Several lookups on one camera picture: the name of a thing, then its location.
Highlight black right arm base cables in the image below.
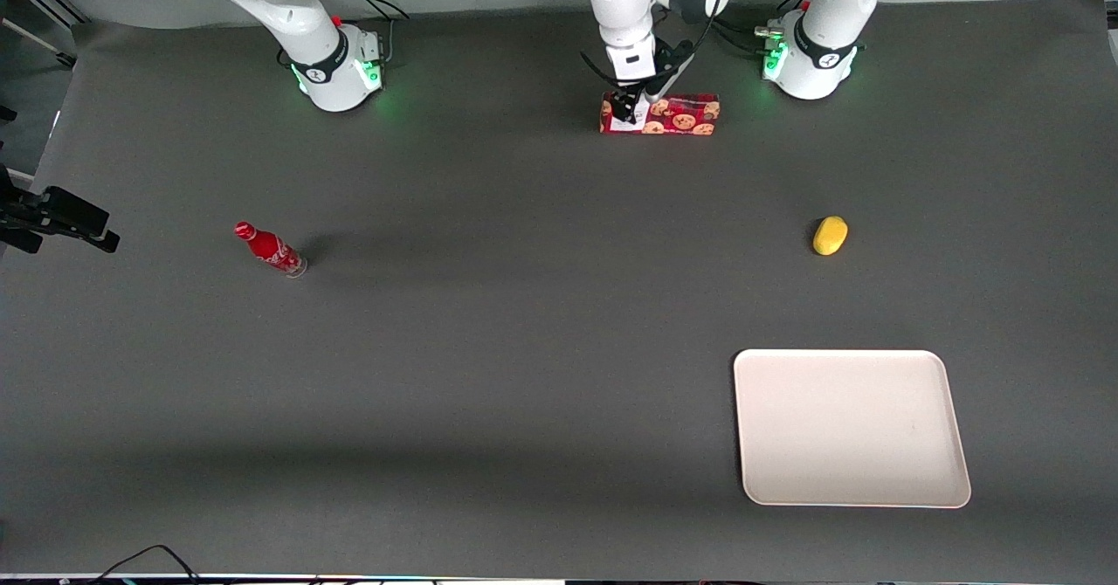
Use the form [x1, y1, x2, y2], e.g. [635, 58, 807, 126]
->
[334, 0, 411, 64]

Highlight black left arm base cables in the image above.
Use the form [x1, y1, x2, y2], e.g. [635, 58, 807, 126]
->
[712, 0, 815, 55]

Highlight red cookie box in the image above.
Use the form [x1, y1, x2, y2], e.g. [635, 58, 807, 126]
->
[599, 91, 721, 137]

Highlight black arm base cables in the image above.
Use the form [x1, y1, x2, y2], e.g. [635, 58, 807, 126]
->
[712, 0, 815, 55]
[334, 0, 411, 64]

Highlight cream rectangular tray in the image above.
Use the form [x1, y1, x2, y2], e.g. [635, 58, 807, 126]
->
[733, 348, 973, 510]

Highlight yellow lemon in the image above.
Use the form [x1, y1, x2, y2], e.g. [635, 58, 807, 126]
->
[812, 216, 850, 257]

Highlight black clamp mount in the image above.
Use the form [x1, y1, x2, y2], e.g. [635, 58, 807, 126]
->
[0, 164, 121, 256]

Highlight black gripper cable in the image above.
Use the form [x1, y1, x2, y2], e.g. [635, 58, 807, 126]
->
[580, 0, 736, 90]

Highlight red cola bottle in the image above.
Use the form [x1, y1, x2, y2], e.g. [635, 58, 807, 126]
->
[233, 221, 309, 279]

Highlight black cable loop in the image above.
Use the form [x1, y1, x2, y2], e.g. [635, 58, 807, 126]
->
[86, 544, 204, 585]

